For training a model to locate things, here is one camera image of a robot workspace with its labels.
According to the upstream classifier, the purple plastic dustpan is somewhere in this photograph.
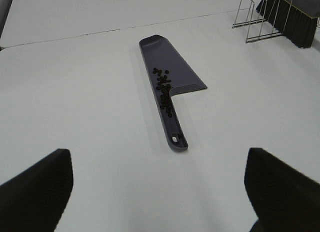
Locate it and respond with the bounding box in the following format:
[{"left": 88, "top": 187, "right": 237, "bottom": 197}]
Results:
[{"left": 139, "top": 35, "right": 208, "bottom": 152}]

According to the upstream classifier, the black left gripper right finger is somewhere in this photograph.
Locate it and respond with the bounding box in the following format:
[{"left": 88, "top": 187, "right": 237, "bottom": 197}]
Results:
[{"left": 244, "top": 148, "right": 320, "bottom": 231}]

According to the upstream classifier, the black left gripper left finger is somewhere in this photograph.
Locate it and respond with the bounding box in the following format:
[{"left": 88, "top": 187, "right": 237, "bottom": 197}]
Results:
[{"left": 0, "top": 149, "right": 74, "bottom": 231}]

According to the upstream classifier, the pile of coffee beans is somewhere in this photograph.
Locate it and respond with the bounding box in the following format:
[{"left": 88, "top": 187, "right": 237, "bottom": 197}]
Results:
[{"left": 152, "top": 67, "right": 185, "bottom": 140}]

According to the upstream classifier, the chrome wire rack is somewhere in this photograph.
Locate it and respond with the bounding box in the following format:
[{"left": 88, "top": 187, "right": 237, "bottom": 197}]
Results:
[{"left": 231, "top": 0, "right": 320, "bottom": 44}]

